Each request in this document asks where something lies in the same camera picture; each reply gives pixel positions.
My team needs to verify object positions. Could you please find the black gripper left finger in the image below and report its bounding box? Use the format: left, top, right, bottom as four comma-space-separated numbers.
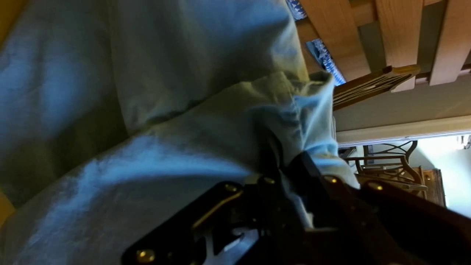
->
260, 132, 285, 185

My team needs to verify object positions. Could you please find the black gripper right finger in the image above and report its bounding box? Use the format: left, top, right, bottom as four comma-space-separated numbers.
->
289, 152, 342, 206

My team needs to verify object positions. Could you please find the light blue cloth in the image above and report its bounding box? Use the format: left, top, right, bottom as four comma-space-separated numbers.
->
0, 0, 351, 265

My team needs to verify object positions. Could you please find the dark wooden chair by window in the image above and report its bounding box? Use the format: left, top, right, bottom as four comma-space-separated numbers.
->
345, 140, 446, 206

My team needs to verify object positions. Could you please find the light wooden folding chair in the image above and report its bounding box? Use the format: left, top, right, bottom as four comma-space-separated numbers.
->
301, 0, 471, 110

